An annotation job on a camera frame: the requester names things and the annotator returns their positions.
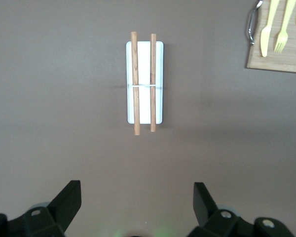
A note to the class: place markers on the yellow plastic knife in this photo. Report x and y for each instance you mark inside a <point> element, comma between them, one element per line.
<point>266,37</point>

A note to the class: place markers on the wooden cutting board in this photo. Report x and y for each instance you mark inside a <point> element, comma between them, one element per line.
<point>293,59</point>

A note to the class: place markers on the wooden rod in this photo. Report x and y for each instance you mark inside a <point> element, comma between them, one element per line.
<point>135,74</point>
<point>153,74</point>

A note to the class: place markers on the yellow plastic fork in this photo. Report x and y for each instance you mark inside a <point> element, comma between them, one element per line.
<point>283,32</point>

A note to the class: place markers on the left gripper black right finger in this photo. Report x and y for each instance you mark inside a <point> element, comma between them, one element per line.
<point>212,222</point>

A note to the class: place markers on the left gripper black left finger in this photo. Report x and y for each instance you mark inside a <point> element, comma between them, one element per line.
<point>51,217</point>

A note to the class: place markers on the white rectangular tray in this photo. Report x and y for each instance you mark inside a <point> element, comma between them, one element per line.
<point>145,103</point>

